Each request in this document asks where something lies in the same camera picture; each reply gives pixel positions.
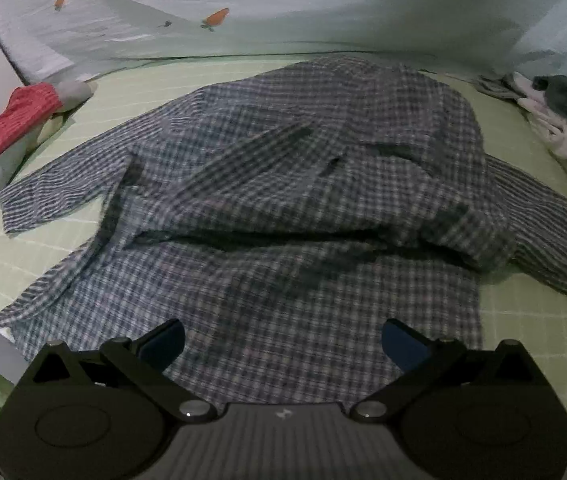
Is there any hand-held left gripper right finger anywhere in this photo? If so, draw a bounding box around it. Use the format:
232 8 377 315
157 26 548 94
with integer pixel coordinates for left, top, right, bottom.
349 318 543 419

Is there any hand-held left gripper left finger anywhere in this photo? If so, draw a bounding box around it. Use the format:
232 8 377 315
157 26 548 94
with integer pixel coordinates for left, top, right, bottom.
26 318 218 419

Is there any blue checked shirt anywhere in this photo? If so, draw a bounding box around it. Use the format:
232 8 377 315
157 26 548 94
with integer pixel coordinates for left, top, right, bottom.
0 55 567 407

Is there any green grid bed sheet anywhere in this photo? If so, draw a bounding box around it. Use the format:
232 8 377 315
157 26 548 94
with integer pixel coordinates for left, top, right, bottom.
0 52 567 441

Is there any red checked cloth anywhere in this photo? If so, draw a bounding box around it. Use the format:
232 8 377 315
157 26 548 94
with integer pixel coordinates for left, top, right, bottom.
0 82 64 181

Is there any grey folded garment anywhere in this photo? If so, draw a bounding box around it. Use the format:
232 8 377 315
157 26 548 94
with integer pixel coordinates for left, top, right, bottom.
0 79 95 202

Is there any grey-blue garment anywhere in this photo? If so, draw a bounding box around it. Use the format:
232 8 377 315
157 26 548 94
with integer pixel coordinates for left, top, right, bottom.
473 74 520 102

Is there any light blue carrot-print blanket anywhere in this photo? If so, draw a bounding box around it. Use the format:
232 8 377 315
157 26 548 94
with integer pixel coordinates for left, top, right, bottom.
0 0 567 86

